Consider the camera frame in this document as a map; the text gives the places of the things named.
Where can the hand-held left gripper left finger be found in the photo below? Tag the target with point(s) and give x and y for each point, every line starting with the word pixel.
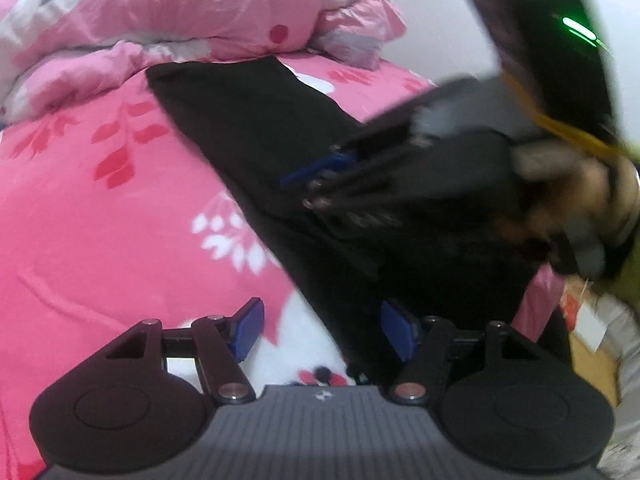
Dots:
pixel 247 331

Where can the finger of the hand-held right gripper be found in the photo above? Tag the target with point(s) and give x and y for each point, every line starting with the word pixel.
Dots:
pixel 385 125
pixel 320 170

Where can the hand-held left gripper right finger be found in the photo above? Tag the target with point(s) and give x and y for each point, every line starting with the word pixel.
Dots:
pixel 397 332

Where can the black pants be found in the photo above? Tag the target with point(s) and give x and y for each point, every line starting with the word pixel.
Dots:
pixel 260 110

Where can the person's right hand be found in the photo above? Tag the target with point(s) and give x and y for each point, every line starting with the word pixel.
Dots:
pixel 585 185

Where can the pink grey striped pillow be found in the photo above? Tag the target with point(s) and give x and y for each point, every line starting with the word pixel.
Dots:
pixel 357 30

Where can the pink floral bed blanket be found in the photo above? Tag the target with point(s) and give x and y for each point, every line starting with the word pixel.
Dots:
pixel 100 235

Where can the cardboard box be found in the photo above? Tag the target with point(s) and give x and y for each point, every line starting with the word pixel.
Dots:
pixel 587 330

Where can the pink quilt with red dots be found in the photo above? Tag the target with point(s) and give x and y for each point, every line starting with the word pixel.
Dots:
pixel 175 15

